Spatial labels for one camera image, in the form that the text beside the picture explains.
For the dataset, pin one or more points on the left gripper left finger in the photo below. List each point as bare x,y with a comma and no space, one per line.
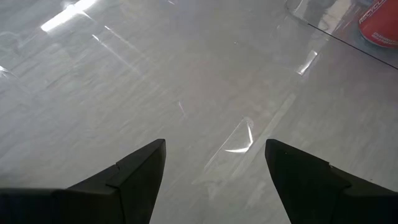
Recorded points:
130,193

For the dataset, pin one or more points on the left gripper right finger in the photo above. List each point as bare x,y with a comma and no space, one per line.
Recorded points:
311,193

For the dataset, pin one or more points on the red Fanta soda can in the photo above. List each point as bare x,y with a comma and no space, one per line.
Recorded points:
381,25

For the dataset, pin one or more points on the clear plastic bin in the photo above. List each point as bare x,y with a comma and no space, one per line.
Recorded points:
335,25

